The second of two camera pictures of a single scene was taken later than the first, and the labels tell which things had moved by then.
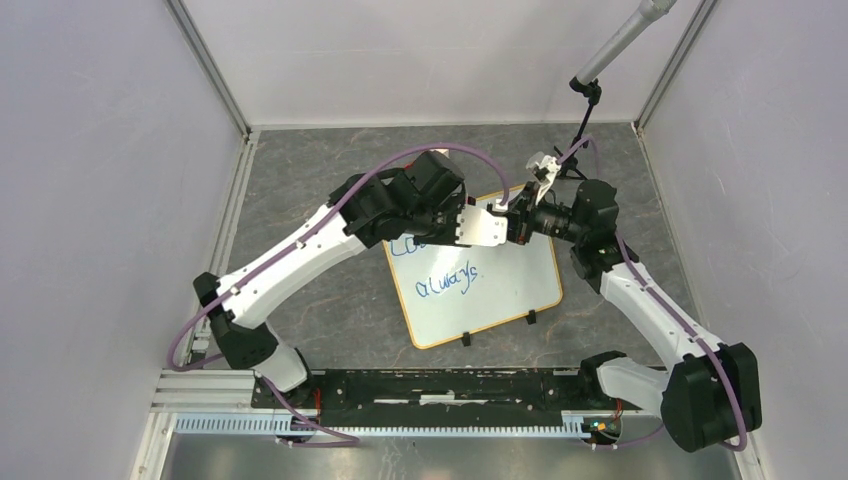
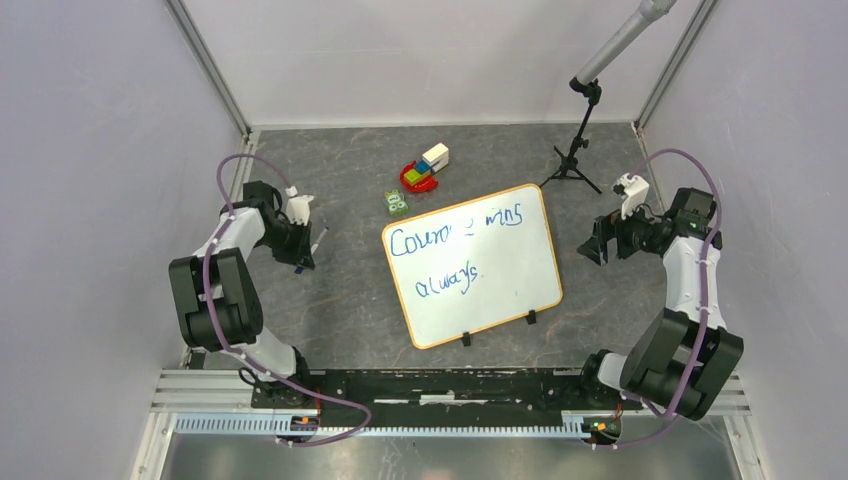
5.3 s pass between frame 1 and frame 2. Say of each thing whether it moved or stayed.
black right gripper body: moved
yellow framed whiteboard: stayed
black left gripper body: moved
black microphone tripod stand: stayed
